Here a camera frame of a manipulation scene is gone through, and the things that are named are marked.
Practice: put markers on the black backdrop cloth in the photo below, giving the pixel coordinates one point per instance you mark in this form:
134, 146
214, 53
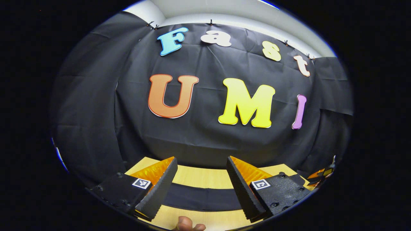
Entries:
205, 138

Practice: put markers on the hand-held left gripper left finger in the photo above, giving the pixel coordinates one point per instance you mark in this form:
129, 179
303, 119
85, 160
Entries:
160, 195

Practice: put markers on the black jeans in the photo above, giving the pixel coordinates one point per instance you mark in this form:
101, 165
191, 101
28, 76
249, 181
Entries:
202, 195

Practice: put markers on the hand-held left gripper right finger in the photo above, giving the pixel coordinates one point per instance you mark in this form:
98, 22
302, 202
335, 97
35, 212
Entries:
240, 192

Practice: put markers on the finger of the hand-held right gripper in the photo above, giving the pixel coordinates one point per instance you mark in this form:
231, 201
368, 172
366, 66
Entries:
321, 175

